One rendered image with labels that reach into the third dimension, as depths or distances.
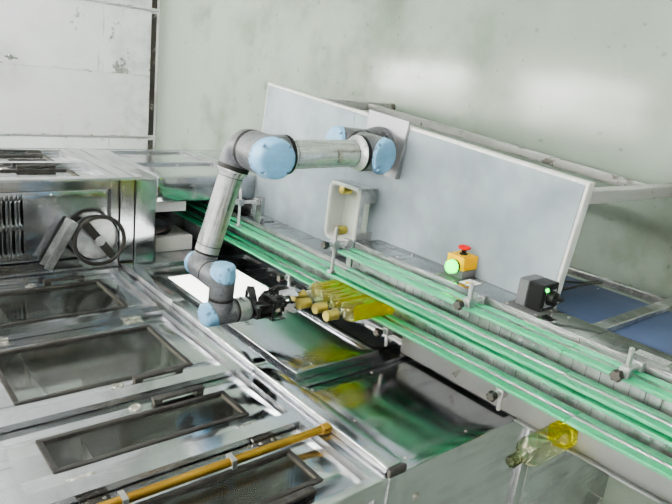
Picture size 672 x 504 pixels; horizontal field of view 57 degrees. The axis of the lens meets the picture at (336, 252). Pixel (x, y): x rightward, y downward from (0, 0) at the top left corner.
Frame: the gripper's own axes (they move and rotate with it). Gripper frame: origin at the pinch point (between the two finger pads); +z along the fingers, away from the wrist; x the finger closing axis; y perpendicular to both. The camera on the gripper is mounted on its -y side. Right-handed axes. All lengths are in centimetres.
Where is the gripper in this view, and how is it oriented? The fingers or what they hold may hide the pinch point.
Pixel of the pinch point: (295, 296)
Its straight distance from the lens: 207.2
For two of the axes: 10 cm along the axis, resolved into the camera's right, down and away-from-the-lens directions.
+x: 1.5, -9.4, -3.1
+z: 7.6, -1.0, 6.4
